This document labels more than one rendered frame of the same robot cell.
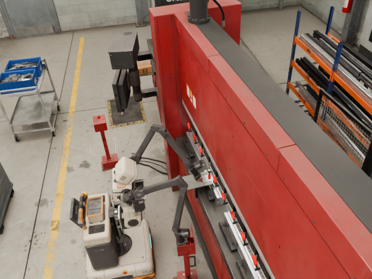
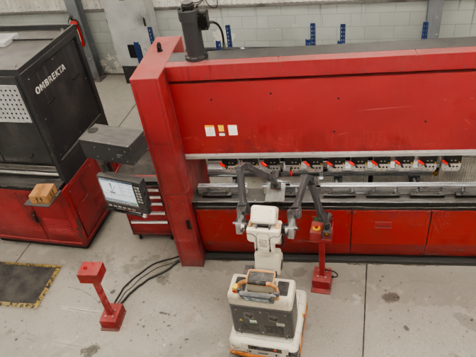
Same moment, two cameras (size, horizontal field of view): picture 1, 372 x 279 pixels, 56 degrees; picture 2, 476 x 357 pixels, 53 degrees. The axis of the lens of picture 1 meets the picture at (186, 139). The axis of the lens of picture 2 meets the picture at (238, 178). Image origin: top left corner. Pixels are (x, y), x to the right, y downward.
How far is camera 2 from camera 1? 346 cm
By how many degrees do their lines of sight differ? 49
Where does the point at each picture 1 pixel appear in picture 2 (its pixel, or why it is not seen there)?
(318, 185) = (453, 49)
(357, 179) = (451, 40)
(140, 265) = (302, 299)
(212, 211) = (308, 198)
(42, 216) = not seen: outside the picture
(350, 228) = not seen: outside the picture
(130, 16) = not seen: outside the picture
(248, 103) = (361, 55)
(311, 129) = (402, 42)
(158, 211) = (222, 285)
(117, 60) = (136, 151)
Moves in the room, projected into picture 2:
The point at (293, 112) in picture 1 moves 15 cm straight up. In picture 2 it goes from (380, 44) to (382, 26)
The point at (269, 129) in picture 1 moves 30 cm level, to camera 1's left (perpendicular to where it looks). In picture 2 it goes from (396, 53) to (391, 71)
